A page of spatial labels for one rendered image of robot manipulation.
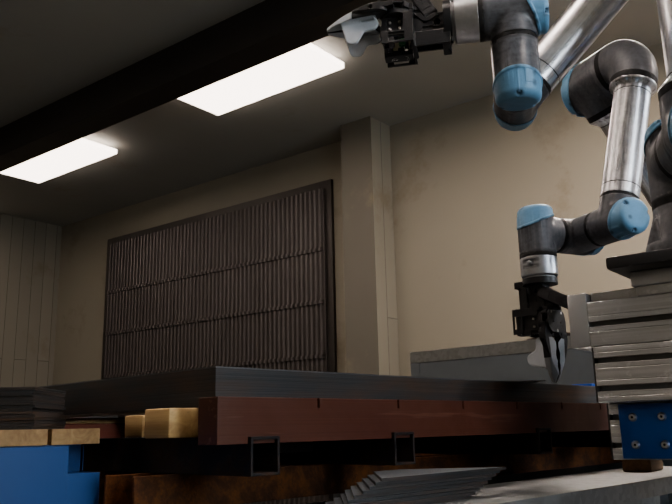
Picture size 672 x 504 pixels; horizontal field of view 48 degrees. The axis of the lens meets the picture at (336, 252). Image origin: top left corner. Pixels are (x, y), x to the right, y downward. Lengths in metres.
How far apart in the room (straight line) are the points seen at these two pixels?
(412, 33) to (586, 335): 0.57
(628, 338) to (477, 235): 4.42
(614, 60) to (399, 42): 0.62
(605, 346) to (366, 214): 4.71
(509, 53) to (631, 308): 0.45
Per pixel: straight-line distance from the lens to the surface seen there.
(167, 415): 1.05
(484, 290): 5.59
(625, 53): 1.77
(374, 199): 5.93
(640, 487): 1.51
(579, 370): 2.48
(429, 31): 1.31
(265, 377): 1.10
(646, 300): 1.30
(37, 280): 9.35
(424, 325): 5.81
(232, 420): 1.01
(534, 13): 1.30
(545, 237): 1.61
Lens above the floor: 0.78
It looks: 13 degrees up
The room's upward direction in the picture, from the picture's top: 1 degrees counter-clockwise
